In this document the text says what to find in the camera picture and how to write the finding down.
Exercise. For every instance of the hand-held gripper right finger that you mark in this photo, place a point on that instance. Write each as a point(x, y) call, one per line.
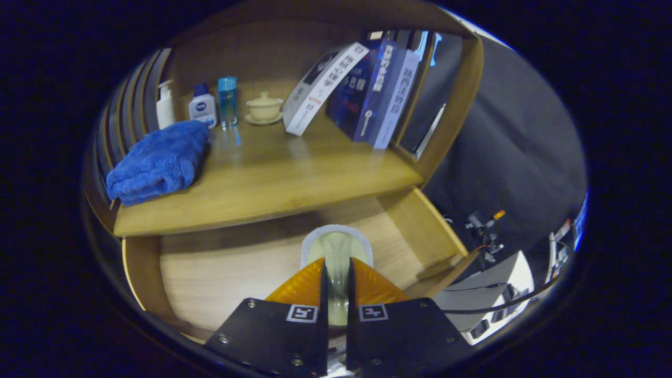
point(350, 336)

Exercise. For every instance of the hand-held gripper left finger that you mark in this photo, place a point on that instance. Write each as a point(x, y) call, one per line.
point(324, 336)

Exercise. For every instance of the wooden drawer with black knob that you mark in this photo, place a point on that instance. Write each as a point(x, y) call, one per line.
point(220, 273)

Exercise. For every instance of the wooden countertop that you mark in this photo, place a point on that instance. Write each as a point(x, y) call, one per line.
point(294, 173)

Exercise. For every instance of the wooden cabinet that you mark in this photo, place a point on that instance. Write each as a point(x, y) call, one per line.
point(252, 52)

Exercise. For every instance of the white box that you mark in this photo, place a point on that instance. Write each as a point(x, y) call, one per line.
point(504, 278)

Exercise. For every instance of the black clamp with orange tip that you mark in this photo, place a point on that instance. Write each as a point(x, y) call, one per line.
point(480, 223)

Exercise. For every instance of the beige lidded tea cup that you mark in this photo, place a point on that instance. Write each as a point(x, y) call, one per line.
point(263, 109)

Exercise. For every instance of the blue folded towel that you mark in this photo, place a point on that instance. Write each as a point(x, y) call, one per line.
point(157, 163)

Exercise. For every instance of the pale lavender book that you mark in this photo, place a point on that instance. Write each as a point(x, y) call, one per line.
point(396, 100)

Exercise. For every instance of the dark blue book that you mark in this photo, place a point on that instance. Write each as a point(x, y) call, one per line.
point(362, 94)

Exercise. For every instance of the white book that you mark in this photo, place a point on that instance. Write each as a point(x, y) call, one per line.
point(320, 89)

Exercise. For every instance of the clear blue bottle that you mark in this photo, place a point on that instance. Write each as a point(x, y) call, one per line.
point(227, 102)

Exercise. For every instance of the white lotion bottle blue cap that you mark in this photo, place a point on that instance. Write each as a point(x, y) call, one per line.
point(202, 109)

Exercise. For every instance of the white pump bottle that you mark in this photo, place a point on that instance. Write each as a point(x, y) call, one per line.
point(166, 110)

